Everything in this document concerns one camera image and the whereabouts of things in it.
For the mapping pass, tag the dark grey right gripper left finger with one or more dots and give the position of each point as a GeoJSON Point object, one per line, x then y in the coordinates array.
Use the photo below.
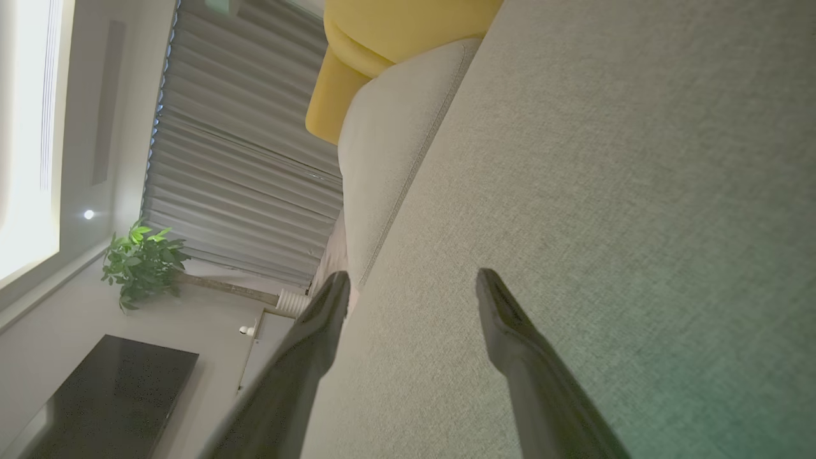
{"type": "Point", "coordinates": [287, 395]}

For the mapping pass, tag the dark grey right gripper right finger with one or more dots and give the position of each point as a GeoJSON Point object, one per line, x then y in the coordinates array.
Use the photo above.
{"type": "Point", "coordinates": [542, 395]}

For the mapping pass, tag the grey low tv cabinet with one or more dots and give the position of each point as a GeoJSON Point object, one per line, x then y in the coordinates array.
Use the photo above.
{"type": "Point", "coordinates": [268, 344]}

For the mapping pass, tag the green potted tree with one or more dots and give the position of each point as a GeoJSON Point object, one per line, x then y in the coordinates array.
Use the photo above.
{"type": "Point", "coordinates": [143, 261]}

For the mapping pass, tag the large grey sofa seat cushion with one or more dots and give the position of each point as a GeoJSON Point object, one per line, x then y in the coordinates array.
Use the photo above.
{"type": "Point", "coordinates": [605, 191]}

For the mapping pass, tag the grey pleated curtain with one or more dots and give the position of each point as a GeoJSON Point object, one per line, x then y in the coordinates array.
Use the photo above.
{"type": "Point", "coordinates": [242, 140]}

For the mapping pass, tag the medium grey sofa seat cushion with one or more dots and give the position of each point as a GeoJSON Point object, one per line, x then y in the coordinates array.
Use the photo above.
{"type": "Point", "coordinates": [395, 146]}

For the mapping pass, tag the narrow yellow sofa backrest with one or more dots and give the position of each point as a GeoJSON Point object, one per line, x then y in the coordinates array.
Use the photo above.
{"type": "Point", "coordinates": [331, 102]}

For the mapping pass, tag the wide yellow sofa backrest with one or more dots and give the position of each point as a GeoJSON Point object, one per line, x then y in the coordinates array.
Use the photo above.
{"type": "Point", "coordinates": [408, 25]}

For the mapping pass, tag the small white security camera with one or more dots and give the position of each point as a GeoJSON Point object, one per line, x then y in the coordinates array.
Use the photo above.
{"type": "Point", "coordinates": [245, 330]}

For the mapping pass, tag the black wall television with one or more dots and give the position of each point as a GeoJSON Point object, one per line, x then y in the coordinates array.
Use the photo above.
{"type": "Point", "coordinates": [115, 401]}

